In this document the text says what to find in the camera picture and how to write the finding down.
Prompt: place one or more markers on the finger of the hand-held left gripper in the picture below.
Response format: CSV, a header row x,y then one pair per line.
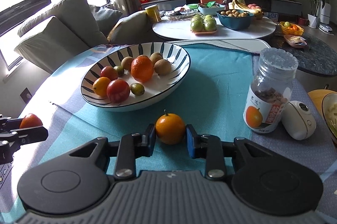
x,y
29,134
10,124

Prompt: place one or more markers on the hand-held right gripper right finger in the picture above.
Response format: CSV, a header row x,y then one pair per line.
x,y
191,142

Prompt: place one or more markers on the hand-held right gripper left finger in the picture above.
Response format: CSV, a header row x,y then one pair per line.
x,y
151,140

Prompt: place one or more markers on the red tomato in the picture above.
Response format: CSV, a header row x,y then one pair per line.
x,y
31,120
108,72
118,91

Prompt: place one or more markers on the orange with stem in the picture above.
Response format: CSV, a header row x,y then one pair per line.
x,y
169,129

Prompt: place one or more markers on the green kumquat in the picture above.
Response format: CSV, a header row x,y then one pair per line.
x,y
137,89
119,70

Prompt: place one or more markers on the striped white plate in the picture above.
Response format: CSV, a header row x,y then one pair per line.
x,y
158,87

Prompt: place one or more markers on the large orange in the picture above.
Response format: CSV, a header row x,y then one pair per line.
x,y
142,68

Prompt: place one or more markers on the small orange citrus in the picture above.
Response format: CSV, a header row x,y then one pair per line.
x,y
101,86

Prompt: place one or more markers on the brown longan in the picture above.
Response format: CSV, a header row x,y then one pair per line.
x,y
162,67
127,63
156,57

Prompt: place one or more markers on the clear plastic jar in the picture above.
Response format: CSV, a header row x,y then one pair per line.
x,y
268,87

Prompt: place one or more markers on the beige sofa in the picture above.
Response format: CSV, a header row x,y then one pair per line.
x,y
52,29

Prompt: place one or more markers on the white oval device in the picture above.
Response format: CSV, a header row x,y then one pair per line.
x,y
298,120

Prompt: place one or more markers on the beige cushion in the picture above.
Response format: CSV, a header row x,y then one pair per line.
x,y
129,29

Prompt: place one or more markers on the round white coffee table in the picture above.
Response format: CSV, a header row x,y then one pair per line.
x,y
173,29

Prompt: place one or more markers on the pack of green apples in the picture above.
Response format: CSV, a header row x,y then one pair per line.
x,y
204,25

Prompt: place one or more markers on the blue bowl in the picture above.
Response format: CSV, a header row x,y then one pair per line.
x,y
234,22

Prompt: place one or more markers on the yellow can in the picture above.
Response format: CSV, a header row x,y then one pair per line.
x,y
153,13

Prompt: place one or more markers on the glass snack tray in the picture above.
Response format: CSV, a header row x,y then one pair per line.
x,y
181,13

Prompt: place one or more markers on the grey pillow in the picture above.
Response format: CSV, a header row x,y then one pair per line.
x,y
105,18

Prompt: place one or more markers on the wooden tray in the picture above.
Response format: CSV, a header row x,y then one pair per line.
x,y
316,97

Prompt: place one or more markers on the light blue basket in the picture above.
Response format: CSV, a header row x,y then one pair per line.
x,y
210,9

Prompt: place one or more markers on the pile of longans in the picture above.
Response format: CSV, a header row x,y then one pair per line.
x,y
234,13

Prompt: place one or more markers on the bowl with food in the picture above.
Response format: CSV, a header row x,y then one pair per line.
x,y
331,113

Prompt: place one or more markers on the pink tray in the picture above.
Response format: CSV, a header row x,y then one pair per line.
x,y
295,41

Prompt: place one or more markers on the bunch of bananas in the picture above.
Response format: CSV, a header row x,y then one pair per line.
x,y
243,7

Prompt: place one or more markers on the yellow basket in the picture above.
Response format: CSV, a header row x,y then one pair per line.
x,y
291,28

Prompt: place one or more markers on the dark marble oval table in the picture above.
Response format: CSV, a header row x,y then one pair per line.
x,y
316,55

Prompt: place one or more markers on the red pot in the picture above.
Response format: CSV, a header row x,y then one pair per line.
x,y
302,21

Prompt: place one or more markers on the grey television console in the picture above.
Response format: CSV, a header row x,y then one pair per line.
x,y
284,5

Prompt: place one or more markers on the tall plant in white pot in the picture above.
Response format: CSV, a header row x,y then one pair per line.
x,y
314,3

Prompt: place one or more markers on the wall socket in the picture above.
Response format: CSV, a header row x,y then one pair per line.
x,y
26,95

